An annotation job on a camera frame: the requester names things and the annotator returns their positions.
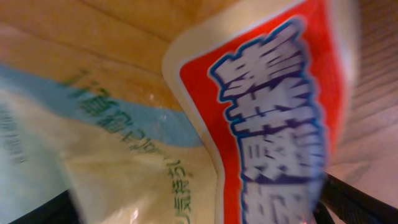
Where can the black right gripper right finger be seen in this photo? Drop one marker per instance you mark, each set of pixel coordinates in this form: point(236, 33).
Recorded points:
point(351, 205)

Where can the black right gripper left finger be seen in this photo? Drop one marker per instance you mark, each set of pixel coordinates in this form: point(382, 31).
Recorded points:
point(59, 210)

